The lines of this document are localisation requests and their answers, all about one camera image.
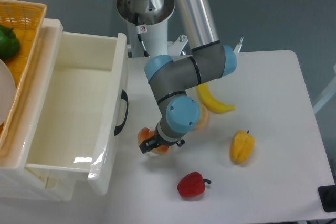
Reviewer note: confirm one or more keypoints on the white metal frame bracket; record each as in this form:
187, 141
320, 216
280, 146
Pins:
177, 48

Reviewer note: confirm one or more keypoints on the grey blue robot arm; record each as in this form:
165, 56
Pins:
169, 79

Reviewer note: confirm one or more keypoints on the orange woven basket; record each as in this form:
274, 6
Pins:
26, 19

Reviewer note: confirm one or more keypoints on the green bell pepper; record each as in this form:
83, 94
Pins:
10, 45

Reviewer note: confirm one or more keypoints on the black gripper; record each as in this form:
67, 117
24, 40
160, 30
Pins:
156, 141

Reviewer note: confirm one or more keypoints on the yellow banana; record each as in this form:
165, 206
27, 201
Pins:
210, 102

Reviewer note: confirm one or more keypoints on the white round plate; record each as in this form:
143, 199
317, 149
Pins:
8, 90

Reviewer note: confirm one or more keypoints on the red bell pepper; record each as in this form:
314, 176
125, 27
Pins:
191, 185

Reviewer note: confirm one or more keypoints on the white plastic drawer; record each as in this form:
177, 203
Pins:
74, 139

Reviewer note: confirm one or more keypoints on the white drawer cabinet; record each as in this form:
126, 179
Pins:
16, 180

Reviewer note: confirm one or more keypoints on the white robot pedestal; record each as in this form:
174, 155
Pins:
154, 38

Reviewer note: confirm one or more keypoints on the white frame leg right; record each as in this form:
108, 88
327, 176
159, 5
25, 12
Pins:
325, 95

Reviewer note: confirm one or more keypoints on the yellow bell pepper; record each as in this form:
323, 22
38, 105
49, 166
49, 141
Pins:
241, 146

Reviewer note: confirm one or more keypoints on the black device at corner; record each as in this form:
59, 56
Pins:
327, 197

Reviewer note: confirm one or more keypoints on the round beige bread bun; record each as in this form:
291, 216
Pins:
204, 115

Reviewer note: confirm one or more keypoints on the black drawer handle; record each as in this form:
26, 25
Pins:
123, 114

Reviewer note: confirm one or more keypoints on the orange square bread loaf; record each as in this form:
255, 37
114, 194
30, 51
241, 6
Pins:
144, 134

